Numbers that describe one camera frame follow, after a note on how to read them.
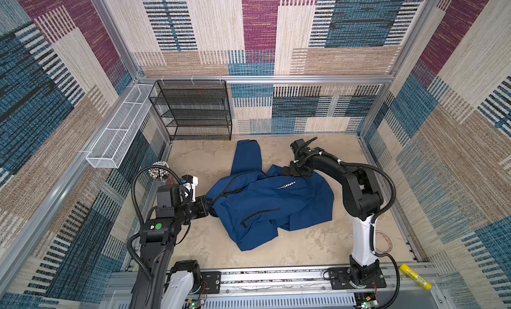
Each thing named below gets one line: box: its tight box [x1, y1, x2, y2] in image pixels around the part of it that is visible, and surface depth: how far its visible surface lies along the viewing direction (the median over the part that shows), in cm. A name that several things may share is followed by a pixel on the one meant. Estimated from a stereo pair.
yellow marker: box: [399, 263, 433, 292], surface depth 74 cm
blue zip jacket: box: [207, 139, 335, 252], surface depth 86 cm
